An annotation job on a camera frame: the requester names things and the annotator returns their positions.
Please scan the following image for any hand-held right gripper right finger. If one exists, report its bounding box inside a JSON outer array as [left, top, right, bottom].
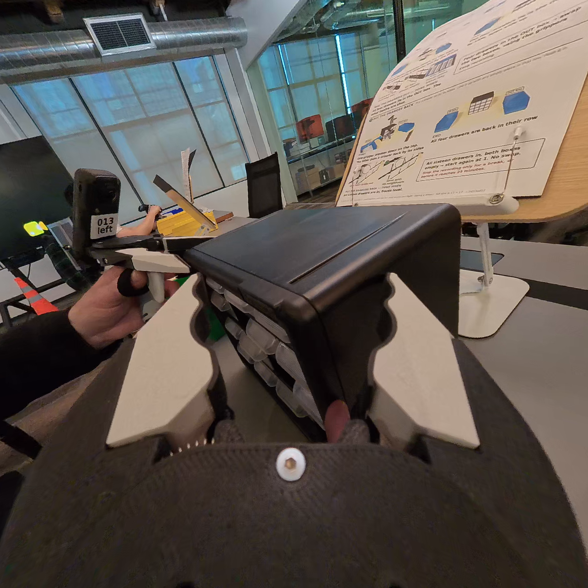
[[365, 273, 481, 452]]

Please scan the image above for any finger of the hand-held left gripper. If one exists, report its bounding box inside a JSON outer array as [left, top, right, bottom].
[[131, 234, 204, 274]]

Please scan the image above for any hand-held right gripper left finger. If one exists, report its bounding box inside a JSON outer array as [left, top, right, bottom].
[[106, 273, 232, 453]]

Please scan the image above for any green plastic bin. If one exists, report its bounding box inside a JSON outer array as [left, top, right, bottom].
[[175, 274, 228, 343]]

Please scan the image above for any row of clear cabinet drawers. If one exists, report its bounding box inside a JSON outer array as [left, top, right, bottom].
[[204, 276, 329, 428]]

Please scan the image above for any black drawer cabinet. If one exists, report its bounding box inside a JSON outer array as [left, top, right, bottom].
[[183, 202, 462, 444]]

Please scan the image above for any person's left hand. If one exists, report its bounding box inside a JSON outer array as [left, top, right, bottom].
[[69, 266, 180, 350]]

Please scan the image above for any person's right hand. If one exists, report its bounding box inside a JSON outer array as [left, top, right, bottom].
[[324, 400, 351, 444]]

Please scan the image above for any yellow plastic bin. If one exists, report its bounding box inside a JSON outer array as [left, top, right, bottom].
[[156, 209, 219, 237]]

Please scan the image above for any tan tilted board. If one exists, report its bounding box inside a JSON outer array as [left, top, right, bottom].
[[154, 175, 217, 230]]

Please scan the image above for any black monitor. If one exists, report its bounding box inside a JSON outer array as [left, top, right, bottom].
[[0, 135, 76, 262]]

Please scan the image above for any orange traffic cone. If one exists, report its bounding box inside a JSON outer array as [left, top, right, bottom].
[[13, 276, 59, 317]]

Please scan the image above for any black office chair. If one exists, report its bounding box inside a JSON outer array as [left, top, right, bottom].
[[245, 152, 284, 219]]

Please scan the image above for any white ceiling vent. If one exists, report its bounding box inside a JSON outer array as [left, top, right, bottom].
[[83, 13, 157, 57]]

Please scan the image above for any orange 3D printer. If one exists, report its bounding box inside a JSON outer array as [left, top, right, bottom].
[[325, 115, 354, 141], [351, 98, 374, 129], [295, 118, 323, 144]]

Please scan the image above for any instruction sheet on board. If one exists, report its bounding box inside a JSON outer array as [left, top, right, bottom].
[[334, 0, 588, 339]]

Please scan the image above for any laminated instruction sheet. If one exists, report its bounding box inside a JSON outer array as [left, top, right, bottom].
[[337, 0, 588, 207]]

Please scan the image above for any silver air duct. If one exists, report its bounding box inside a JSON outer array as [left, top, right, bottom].
[[0, 21, 249, 72]]

